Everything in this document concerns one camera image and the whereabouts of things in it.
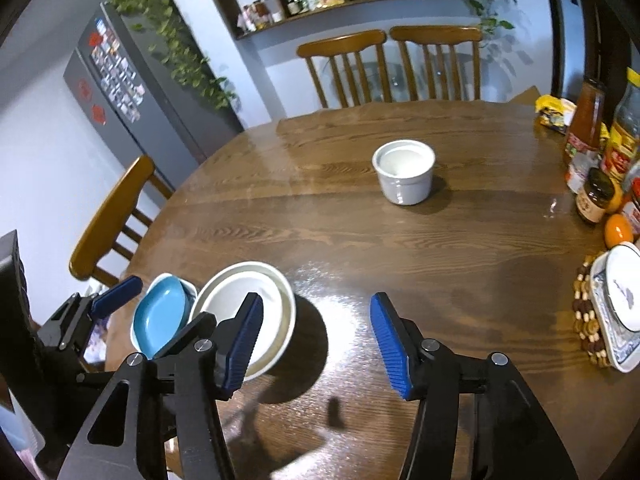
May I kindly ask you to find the large white bowl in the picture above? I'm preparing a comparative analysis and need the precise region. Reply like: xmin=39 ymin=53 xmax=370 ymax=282
xmin=188 ymin=260 xmax=298 ymax=384

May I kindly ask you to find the small blue patterned square plate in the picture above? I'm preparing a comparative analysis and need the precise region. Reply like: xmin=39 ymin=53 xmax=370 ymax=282
xmin=129 ymin=272 xmax=200 ymax=356

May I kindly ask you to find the white ceramic ramekin cup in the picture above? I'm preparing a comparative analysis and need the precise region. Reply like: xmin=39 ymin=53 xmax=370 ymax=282
xmin=372 ymin=139 xmax=436 ymax=206

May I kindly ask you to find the wooden chair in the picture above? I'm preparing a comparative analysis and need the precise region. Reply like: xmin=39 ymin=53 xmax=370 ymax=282
xmin=296 ymin=29 xmax=393 ymax=108
xmin=390 ymin=25 xmax=483 ymax=101
xmin=68 ymin=155 xmax=174 ymax=287

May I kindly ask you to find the wooden bead trivet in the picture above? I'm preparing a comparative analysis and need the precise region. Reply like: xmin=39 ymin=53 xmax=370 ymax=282
xmin=572 ymin=252 xmax=611 ymax=368

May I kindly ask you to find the grey refrigerator with magnets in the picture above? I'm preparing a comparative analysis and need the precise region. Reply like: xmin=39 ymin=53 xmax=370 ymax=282
xmin=64 ymin=2 xmax=243 ymax=190

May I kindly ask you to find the orange fruit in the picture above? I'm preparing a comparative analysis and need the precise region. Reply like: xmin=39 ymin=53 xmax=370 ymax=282
xmin=603 ymin=214 xmax=634 ymax=249

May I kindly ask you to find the brown lid jar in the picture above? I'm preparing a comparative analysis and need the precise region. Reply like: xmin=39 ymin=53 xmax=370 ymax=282
xmin=575 ymin=167 xmax=615 ymax=224

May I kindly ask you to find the red lid jar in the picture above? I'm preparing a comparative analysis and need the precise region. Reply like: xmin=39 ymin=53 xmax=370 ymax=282
xmin=620 ymin=177 xmax=640 ymax=238

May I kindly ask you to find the red sauce bottle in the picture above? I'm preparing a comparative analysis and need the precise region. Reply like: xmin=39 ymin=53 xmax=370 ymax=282
xmin=563 ymin=77 xmax=605 ymax=165

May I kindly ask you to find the yellow snack packet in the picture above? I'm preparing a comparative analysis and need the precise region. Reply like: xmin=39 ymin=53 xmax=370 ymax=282
xmin=535 ymin=94 xmax=576 ymax=134

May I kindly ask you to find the yellow cap oil bottle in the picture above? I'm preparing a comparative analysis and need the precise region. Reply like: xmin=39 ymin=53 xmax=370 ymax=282
xmin=601 ymin=67 xmax=640 ymax=182

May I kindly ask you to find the back left wooden chair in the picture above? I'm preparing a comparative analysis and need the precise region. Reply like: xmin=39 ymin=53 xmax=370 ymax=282
xmin=296 ymin=29 xmax=393 ymax=108

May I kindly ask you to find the back right wooden chair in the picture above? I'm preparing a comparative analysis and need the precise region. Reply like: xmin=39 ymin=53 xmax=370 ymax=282
xmin=390 ymin=25 xmax=483 ymax=101

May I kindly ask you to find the hanging green ivy plant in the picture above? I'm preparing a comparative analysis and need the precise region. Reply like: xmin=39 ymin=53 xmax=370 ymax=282
xmin=107 ymin=0 xmax=236 ymax=110

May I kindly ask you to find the right trailing green plant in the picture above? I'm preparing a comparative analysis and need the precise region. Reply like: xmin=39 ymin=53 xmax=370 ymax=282
xmin=464 ymin=0 xmax=520 ymax=61

